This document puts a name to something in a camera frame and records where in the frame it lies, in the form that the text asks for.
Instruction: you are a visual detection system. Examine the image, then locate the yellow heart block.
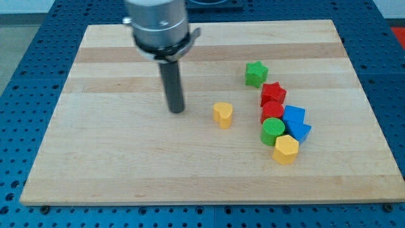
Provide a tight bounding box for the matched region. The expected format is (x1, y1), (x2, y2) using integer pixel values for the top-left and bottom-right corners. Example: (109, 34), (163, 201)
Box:
(213, 102), (233, 129)

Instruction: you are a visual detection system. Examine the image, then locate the green star block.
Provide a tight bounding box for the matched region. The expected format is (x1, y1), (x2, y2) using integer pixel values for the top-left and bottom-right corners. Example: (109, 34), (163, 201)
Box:
(245, 61), (268, 88)

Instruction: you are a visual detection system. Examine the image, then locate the red star block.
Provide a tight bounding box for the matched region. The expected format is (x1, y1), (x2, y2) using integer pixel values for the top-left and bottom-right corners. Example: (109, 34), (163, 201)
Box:
(260, 82), (287, 107)

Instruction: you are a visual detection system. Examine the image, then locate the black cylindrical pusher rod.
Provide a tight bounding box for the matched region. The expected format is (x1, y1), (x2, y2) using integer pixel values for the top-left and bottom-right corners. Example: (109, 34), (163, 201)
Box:
(159, 61), (185, 113)

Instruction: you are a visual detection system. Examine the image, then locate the red cylinder block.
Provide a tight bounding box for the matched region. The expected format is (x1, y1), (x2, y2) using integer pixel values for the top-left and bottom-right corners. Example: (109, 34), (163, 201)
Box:
(260, 101), (284, 123)

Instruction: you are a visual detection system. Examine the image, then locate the green cylinder block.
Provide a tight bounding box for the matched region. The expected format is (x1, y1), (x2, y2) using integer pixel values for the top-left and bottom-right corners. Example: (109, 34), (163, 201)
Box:
(260, 117), (285, 146)

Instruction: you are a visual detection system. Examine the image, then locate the blue cube block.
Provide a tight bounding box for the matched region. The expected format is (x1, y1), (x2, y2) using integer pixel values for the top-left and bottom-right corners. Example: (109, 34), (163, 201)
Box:
(282, 105), (306, 124)

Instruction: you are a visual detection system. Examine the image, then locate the yellow hexagon block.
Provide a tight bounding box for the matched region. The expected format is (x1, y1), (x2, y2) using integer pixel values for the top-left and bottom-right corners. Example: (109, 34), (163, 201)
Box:
(272, 135), (299, 165)

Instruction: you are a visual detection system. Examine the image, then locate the light wooden board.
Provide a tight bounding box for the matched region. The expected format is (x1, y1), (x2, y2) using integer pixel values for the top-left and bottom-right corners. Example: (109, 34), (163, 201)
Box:
(20, 20), (404, 206)

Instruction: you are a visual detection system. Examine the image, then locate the blue triangle block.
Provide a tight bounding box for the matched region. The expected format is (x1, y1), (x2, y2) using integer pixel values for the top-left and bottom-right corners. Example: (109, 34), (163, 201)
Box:
(286, 121), (312, 144)

